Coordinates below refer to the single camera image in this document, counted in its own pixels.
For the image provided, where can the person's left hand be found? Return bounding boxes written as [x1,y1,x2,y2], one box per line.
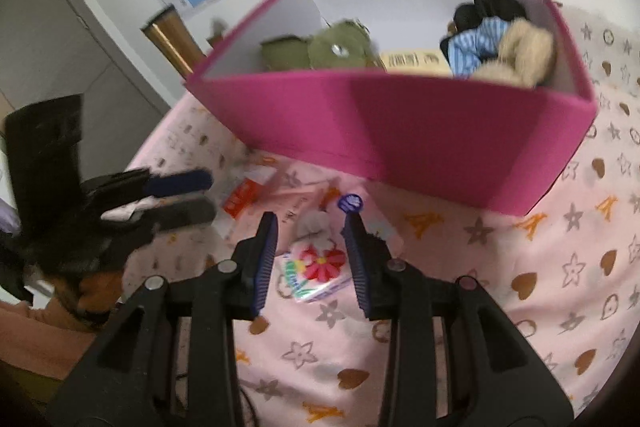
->
[54,268,127,327]

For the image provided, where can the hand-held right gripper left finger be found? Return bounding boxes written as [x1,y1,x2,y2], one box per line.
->
[47,211,279,427]

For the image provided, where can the person's left forearm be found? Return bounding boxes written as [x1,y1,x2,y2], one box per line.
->
[0,302,107,383]

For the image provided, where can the floral tissue packet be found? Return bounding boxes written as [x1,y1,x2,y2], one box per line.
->
[277,242,353,305]

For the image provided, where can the pink printed blanket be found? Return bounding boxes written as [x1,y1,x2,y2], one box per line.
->
[120,2,640,427]

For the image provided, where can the grey door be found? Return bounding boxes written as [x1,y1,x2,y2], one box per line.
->
[0,0,173,188]

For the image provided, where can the cream furry scrunchie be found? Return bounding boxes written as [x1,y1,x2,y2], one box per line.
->
[470,18,557,88]

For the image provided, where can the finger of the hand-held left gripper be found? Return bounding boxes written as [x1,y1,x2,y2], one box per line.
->
[100,197,219,235]
[82,168,214,204]

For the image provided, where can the gold thermos bottle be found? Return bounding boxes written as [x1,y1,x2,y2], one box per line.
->
[141,6,207,78]

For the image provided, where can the white tissue packet red label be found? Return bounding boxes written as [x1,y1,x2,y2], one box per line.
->
[215,167,281,240]

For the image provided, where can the pink cardboard box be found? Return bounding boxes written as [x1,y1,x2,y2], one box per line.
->
[182,0,599,217]

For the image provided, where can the green plush toy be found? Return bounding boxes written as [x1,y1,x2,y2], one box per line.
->
[260,19,386,72]

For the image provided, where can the yellow tissue packet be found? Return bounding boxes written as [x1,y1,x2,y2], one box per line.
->
[378,48,451,78]

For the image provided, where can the black scrunchie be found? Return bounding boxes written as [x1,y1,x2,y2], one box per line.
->
[452,0,528,38]

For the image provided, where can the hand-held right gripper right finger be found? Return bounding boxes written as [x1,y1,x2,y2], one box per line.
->
[341,207,576,427]

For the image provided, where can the blue striped scrunchie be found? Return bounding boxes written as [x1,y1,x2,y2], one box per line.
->
[440,18,516,78]

